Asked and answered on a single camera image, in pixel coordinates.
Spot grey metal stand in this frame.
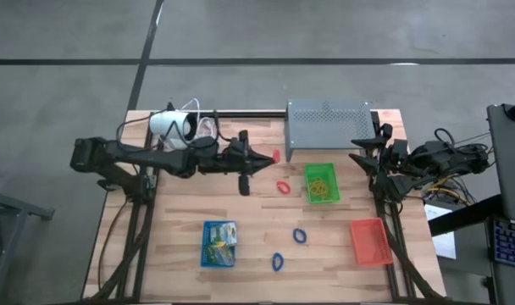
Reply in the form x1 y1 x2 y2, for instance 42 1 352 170
0 185 56 305

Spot blue plastic basket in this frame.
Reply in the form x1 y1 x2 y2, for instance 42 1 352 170
199 219 239 269

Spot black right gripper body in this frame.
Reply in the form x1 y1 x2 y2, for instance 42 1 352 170
378 123 410 170

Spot white cable bundle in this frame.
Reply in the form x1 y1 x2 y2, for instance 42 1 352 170
179 97 220 141

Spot orange plastic basket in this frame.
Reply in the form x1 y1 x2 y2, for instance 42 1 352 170
349 217 395 267

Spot yellow cables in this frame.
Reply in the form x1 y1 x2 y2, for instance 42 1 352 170
424 174 458 201

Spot green plastic basket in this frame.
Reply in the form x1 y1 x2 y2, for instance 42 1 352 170
303 162 341 205

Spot grey perforated metal shelf riser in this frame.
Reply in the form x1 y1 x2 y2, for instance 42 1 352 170
284 97 378 164

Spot black keyboard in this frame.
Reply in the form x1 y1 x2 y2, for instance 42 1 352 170
492 217 515 271

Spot black aluminium rig frame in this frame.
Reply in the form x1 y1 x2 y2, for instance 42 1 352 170
81 108 447 305

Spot white cylindrical camera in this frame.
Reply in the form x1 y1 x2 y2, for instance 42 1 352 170
148 108 198 152

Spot white paper sheet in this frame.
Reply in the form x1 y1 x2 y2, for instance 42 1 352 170
424 202 458 261

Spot grey desk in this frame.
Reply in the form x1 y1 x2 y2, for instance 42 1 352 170
486 103 515 224

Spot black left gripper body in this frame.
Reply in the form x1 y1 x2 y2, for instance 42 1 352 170
226 130 253 197

